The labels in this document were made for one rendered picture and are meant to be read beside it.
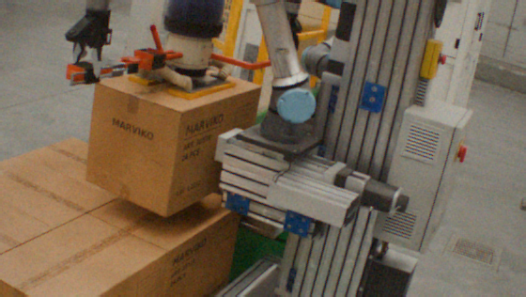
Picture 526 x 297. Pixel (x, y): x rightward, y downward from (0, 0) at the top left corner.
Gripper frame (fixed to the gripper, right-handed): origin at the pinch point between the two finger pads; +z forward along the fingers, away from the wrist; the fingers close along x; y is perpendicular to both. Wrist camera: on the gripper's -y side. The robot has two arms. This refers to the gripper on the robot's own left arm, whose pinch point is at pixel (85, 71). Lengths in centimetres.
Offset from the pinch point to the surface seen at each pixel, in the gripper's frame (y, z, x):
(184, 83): 43.1, 7.8, -11.1
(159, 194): 30, 45, -15
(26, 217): 7, 66, 31
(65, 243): 4, 66, 7
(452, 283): 197, 123, -112
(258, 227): 96, 79, -27
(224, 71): 73, 8, -11
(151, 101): 30.1, 13.6, -6.9
